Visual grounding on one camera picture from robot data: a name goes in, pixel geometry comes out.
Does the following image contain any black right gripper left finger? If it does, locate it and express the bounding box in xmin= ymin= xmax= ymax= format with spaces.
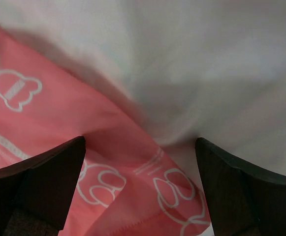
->
xmin=0 ymin=136 xmax=86 ymax=236

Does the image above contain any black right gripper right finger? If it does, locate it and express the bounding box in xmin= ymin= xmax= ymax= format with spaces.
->
xmin=195 ymin=138 xmax=286 ymax=236

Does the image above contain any pink jacket with white lining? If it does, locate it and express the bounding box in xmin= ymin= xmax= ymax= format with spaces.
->
xmin=0 ymin=0 xmax=286 ymax=236

